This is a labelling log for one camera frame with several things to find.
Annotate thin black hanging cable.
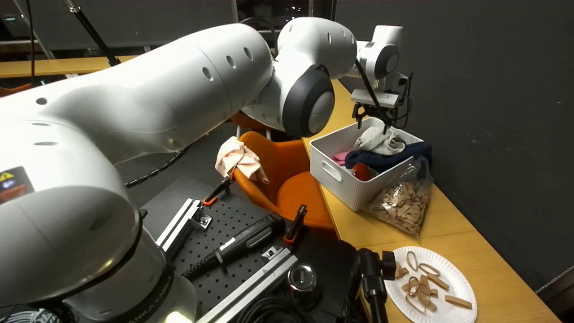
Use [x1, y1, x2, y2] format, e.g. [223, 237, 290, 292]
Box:
[24, 0, 39, 77]

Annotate tan rubber band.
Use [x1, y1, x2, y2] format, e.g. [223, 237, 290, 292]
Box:
[415, 262, 442, 278]
[405, 249, 421, 272]

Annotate white grey shirt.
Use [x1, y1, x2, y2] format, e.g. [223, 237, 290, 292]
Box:
[353, 123, 408, 158]

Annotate orange chair with peach shirt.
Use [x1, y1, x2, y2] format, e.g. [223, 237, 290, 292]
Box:
[229, 129, 336, 233]

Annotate black handheld tool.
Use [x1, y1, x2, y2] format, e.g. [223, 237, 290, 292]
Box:
[180, 213, 286, 281]

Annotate pink cloth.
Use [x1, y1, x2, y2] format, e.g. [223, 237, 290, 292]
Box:
[329, 149, 354, 168]

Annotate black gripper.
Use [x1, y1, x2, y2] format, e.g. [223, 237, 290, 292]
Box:
[351, 70, 415, 136]

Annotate orange chair white legs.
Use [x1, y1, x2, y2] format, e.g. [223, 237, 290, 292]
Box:
[227, 109, 272, 134]

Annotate black perforated breadboard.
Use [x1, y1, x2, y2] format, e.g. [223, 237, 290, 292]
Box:
[168, 190, 301, 319]

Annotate black background stand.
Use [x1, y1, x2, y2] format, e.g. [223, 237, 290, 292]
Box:
[64, 0, 121, 66]

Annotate navy blue shirt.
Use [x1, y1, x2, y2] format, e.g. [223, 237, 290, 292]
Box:
[342, 141, 433, 174]

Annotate long aluminium rail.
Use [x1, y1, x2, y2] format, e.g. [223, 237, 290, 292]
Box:
[195, 245, 299, 323]

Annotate white plastic basket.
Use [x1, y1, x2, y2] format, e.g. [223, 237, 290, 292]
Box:
[306, 116, 426, 213]

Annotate white paper plate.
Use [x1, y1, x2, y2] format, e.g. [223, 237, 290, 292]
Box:
[381, 244, 478, 323]

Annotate black clamp orange handle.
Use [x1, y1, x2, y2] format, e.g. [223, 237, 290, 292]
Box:
[279, 202, 310, 247]
[200, 176, 232, 210]

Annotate wooden clothespin piece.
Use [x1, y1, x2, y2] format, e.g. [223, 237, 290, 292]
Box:
[442, 292, 475, 310]
[424, 272, 449, 292]

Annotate short aluminium rail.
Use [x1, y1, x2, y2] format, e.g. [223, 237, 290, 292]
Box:
[153, 197, 214, 253]

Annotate peach shirt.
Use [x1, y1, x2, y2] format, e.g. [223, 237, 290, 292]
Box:
[211, 134, 270, 184]

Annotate clear bag of wooden clothespins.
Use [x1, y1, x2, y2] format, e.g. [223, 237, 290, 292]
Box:
[362, 156, 435, 238]

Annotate orange red cloth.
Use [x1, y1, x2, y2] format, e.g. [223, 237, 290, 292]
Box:
[349, 161, 378, 183]

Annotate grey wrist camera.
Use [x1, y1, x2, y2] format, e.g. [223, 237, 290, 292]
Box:
[349, 86, 401, 111]

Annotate round metal cup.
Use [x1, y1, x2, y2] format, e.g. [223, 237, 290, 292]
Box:
[283, 262, 318, 296]

